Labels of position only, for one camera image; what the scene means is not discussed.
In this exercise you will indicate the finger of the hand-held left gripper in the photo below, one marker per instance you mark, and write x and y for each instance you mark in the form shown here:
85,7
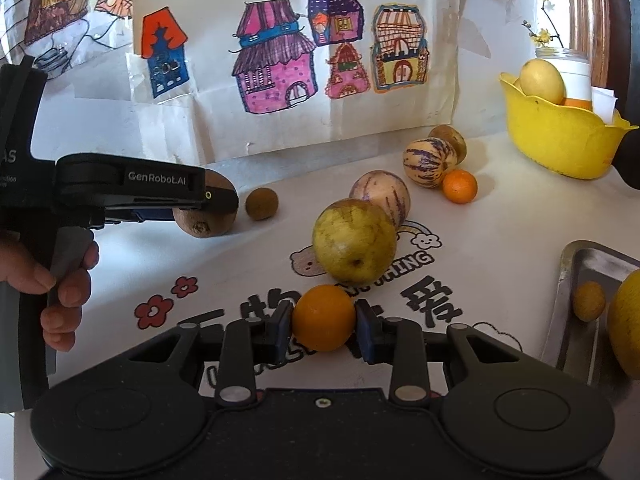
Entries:
150,182
150,215

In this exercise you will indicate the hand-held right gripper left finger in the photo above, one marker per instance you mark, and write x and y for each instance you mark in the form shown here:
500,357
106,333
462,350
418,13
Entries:
286,330

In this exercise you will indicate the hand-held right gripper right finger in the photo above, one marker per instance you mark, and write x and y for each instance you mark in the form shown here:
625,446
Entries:
362,332

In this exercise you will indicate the brown kiwi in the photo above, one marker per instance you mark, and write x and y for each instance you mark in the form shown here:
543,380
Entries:
452,140
205,222

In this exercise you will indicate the large yellow-green round fruit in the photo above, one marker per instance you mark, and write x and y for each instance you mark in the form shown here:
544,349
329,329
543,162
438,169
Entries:
355,242

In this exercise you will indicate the small brown round fruit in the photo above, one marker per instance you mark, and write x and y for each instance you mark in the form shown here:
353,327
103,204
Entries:
260,204

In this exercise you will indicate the striped pepino melon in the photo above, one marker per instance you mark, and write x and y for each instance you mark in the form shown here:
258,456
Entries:
427,162
385,190

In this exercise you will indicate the metal tray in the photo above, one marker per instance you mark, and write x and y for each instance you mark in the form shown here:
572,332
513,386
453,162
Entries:
575,350

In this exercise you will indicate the person's left hand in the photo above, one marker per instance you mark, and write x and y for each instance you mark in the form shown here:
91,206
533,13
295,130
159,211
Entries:
72,300

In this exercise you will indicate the white printed tablecloth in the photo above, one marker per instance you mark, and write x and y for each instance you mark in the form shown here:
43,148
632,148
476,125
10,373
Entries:
225,260

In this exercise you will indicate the house drawing poster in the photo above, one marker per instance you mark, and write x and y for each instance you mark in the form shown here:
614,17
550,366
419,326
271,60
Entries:
220,60

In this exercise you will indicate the small orange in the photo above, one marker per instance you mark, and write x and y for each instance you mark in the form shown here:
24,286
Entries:
460,186

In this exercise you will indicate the figure drawing poster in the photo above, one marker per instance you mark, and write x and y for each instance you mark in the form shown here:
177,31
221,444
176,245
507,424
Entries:
60,5

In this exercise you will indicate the small tan round fruit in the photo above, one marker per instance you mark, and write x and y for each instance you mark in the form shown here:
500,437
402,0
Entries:
589,301

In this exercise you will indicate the yellow plastic basket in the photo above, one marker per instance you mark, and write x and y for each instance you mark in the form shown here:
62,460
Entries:
560,135

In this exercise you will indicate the pale yellow round fruit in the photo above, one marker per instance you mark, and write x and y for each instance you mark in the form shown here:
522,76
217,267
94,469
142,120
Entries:
542,80

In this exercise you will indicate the white cup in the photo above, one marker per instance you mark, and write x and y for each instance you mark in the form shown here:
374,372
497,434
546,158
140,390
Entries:
575,77

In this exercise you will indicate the white folded paper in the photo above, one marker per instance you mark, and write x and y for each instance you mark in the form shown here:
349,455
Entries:
602,102

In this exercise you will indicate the white jar with lid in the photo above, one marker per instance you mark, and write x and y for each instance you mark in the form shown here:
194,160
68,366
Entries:
560,54

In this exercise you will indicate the yellow flower twig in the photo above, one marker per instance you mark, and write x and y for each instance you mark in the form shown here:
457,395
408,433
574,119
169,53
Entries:
550,15

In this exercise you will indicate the brown wooden frame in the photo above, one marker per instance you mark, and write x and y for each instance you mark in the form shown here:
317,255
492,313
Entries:
590,5

